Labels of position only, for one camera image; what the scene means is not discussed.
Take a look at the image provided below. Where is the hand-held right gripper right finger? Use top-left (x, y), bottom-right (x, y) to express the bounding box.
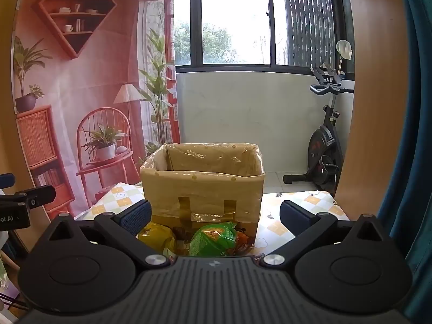
top-left (260, 200), bottom-right (392, 271)

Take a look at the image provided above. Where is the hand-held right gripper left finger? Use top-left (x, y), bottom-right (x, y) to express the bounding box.
top-left (44, 200), bottom-right (171, 271)

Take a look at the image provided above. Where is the yellow snack bag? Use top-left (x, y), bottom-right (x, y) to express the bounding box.
top-left (137, 222), bottom-right (177, 256)

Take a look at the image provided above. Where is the cardboard box with plastic liner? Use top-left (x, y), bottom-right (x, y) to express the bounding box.
top-left (139, 143), bottom-right (266, 234)

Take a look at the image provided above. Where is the green snack bag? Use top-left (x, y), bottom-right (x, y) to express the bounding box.
top-left (188, 221), bottom-right (239, 257)

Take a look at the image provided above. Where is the black exercise bike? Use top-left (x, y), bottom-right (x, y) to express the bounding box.
top-left (283, 66), bottom-right (355, 195)

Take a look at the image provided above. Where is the printed room backdrop cloth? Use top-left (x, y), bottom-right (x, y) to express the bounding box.
top-left (12, 0), bottom-right (183, 217)

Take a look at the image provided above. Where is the brown wooden board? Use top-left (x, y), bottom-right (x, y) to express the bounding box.
top-left (333, 0), bottom-right (411, 221)

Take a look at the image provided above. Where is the blue curtain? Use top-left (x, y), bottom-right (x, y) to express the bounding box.
top-left (376, 0), bottom-right (432, 279)

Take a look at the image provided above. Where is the white mannequin head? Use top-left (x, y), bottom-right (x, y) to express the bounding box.
top-left (335, 40), bottom-right (353, 75)

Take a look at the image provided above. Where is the grey lattice screen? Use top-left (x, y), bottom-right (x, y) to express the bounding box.
top-left (284, 0), bottom-right (339, 67)

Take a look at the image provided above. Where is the dark framed window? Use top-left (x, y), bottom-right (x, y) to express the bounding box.
top-left (169, 0), bottom-right (356, 75)

